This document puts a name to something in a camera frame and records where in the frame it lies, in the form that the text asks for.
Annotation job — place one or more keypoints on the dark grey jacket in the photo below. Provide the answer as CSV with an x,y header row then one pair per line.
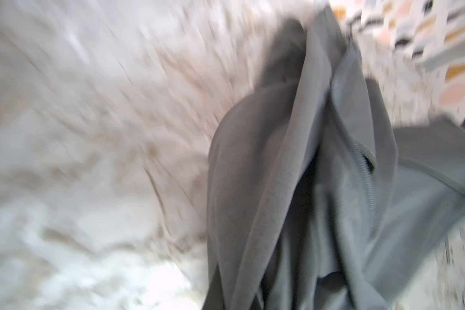
x,y
314,200

